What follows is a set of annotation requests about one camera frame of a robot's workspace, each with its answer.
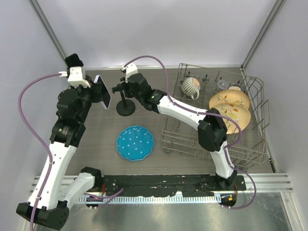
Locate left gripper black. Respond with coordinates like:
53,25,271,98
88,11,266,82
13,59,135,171
70,78,103,123

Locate lavender smartphone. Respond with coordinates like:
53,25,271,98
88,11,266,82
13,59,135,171
94,75,111,109

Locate black phone stand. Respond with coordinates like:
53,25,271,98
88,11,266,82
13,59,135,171
112,84,136,116

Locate black smartphone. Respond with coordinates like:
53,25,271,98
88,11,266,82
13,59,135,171
64,53,84,68

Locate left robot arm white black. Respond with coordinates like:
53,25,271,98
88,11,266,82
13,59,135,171
16,75,111,231

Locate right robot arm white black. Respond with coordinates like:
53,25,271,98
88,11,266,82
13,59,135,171
117,73,237,190

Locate blue dotted plate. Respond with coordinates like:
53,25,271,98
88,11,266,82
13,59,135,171
116,126,154,162

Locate striped ceramic mug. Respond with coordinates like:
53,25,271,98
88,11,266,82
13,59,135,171
181,77,201,100

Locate clear glass in rack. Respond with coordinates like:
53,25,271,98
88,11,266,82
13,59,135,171
217,80,228,90

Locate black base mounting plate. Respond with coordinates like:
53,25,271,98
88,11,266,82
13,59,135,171
86,174,246,197

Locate beige plate with leaves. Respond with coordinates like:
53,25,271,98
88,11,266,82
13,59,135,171
214,103,251,135

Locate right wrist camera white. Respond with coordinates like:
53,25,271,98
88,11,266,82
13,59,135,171
121,63,138,83

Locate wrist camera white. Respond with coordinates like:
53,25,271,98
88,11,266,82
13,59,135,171
58,66,90,88
121,63,138,83

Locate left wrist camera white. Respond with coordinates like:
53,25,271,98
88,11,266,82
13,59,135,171
58,66,90,88

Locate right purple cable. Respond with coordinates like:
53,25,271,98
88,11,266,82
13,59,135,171
125,55,257,210

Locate metal wire dish rack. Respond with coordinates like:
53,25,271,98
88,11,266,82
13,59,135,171
162,63,270,170

